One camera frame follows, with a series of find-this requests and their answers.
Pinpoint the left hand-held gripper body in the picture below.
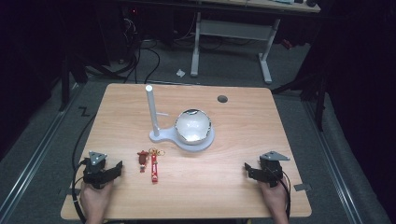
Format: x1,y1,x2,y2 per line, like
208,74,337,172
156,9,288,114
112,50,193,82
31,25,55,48
78,150,109,190

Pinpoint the red figure charm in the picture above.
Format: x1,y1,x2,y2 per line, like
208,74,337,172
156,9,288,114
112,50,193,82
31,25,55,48
136,149,150,174

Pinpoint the person's right hand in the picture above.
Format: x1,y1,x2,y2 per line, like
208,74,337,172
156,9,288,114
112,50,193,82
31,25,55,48
259,176,290,224

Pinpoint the red strap keychain with rings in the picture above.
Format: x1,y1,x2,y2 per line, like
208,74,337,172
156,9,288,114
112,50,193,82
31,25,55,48
148,147,166,185

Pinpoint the person's left hand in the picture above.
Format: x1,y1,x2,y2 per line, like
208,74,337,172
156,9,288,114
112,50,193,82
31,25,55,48
79,179,115,224

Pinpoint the white stand with pole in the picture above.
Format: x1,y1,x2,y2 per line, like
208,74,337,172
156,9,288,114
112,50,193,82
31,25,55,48
145,84,216,153

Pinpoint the dark metal stand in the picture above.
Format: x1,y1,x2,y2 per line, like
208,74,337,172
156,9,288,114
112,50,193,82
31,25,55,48
58,50,90,113
270,60,330,133

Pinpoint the white-framed desk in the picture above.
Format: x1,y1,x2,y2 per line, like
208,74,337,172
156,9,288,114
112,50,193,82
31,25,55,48
190,0,321,85

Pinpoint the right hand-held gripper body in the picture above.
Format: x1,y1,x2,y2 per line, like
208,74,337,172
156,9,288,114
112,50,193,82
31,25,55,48
259,150,291,189

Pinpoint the white bowl with silver rim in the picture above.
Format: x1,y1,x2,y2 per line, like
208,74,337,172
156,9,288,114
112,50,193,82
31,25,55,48
174,108,213,146

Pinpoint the bundle of black floor cables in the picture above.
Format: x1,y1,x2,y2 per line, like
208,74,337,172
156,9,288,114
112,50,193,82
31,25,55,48
83,17,162,85

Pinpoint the grey tape piece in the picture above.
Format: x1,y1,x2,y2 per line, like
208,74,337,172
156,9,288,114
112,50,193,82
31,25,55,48
293,183,313,192
58,186,78,198

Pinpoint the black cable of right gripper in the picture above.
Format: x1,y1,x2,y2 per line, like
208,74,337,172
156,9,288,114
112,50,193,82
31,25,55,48
278,175,292,220

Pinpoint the metal floor rail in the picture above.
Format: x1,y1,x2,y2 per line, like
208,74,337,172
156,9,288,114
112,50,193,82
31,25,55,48
0,83,83,222
302,98,364,224

